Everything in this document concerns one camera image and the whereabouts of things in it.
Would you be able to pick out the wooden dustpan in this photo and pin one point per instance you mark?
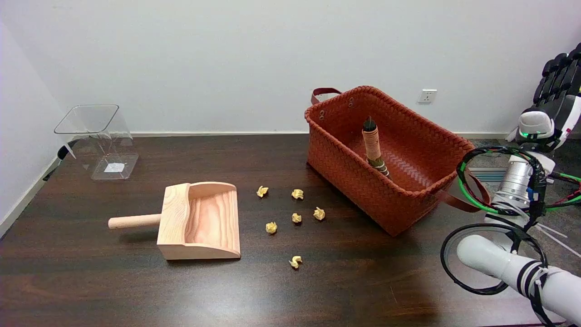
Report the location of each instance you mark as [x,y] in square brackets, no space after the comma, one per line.
[199,227]

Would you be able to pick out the striped floor vent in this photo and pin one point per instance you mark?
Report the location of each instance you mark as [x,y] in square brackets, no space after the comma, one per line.
[485,175]

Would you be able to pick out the crumpled yellow paper ball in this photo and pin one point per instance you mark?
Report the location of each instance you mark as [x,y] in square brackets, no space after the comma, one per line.
[296,218]
[319,213]
[271,227]
[262,191]
[295,262]
[297,194]

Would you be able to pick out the small straw hand broom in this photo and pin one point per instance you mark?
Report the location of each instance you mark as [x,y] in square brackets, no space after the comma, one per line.
[371,143]

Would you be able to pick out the clear plastic container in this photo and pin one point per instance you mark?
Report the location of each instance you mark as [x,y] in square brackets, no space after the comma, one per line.
[106,150]

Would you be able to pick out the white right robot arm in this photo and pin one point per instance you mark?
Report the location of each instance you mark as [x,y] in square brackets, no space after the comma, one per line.
[513,181]

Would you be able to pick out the black table edge clamp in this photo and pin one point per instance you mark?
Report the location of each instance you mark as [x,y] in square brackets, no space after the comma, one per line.
[63,152]

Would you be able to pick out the red-brown woven basket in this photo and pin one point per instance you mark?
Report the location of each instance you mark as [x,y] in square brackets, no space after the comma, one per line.
[363,186]

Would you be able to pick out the white wall socket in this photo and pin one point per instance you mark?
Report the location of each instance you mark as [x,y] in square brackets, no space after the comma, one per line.
[427,96]

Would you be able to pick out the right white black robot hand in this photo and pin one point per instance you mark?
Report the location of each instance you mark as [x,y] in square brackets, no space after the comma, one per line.
[560,113]

